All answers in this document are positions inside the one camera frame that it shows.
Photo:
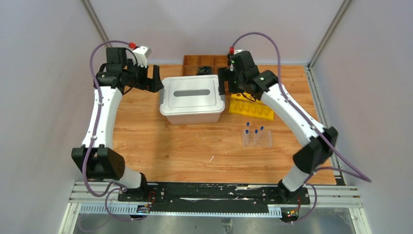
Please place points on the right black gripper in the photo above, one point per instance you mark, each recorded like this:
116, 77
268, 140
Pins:
226, 73

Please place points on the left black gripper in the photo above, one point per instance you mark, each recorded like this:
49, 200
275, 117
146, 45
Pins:
143, 77

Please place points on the white plastic lid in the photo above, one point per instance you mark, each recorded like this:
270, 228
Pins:
191, 95

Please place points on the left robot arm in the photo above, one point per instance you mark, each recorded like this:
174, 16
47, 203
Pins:
96, 158

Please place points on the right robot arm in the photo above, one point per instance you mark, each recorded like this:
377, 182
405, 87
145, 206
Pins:
315, 138

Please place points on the black object in tray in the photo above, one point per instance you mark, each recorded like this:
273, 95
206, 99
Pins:
204, 70

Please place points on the wooden compartment tray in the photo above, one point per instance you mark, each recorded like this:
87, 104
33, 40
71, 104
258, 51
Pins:
191, 63

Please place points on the yellow test tube rack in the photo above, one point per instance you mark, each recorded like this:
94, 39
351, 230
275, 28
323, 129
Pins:
246, 105

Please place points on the pink plastic bin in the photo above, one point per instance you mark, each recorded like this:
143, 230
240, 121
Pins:
193, 119

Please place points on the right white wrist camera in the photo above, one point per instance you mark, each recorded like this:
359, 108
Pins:
233, 51

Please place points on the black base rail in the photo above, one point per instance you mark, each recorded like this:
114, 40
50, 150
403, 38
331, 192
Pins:
214, 198

